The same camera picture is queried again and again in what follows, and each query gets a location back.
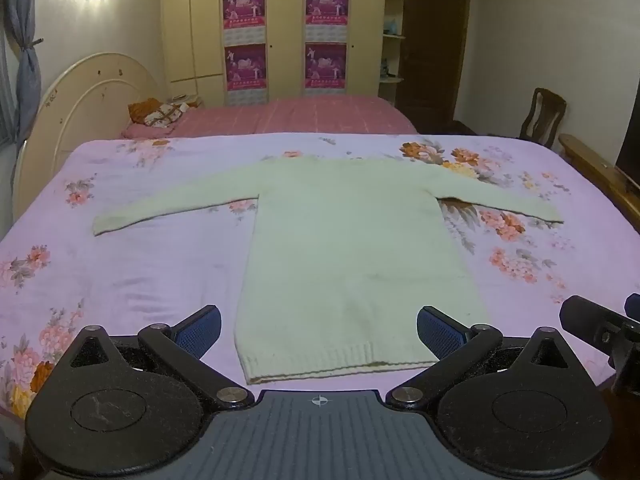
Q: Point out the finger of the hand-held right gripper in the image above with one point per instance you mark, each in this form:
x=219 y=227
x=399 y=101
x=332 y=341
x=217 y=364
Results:
x=585 y=316
x=634 y=306

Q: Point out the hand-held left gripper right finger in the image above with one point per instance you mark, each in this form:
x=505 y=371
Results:
x=439 y=332

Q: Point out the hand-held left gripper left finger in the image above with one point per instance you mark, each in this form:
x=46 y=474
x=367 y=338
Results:
x=202 y=331

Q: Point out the pale green knit sweater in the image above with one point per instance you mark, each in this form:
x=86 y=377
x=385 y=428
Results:
x=345 y=240

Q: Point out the purple floral bed sheet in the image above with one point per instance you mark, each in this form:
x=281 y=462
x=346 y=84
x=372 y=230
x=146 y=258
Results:
x=125 y=270

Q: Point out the dark flat screen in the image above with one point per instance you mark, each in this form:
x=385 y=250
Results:
x=630 y=145

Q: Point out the dark wooden chair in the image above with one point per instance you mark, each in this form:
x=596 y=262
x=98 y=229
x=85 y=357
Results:
x=542 y=117

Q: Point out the orange patterned pillow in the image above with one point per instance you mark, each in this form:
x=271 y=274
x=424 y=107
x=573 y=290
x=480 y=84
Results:
x=150 y=112

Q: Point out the cluttered bedside table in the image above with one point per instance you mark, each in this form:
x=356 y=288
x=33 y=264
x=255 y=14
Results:
x=186 y=101

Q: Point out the pink checked bed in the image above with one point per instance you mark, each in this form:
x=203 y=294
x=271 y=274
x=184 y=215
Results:
x=310 y=115

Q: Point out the cream rounded headboard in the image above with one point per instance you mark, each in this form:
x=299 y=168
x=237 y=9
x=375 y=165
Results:
x=85 y=95

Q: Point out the blue shelf ornament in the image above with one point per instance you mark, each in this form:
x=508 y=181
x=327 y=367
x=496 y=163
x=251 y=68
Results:
x=384 y=68
x=393 y=26

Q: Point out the dark wooden door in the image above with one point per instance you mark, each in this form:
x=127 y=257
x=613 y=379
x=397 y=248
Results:
x=432 y=50

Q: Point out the cream corner shelf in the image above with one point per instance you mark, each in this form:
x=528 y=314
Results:
x=392 y=45

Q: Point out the cream wardrobe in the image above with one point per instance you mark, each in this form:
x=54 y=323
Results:
x=285 y=20

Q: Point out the blue grey curtain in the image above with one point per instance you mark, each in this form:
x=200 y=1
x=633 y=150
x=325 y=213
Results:
x=25 y=60

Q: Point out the wooden bed frame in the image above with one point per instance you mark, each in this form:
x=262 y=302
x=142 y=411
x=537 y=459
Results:
x=595 y=165

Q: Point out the purple wall poster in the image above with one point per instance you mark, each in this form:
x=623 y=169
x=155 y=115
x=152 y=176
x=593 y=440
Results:
x=326 y=7
x=244 y=10
x=326 y=65
x=246 y=67

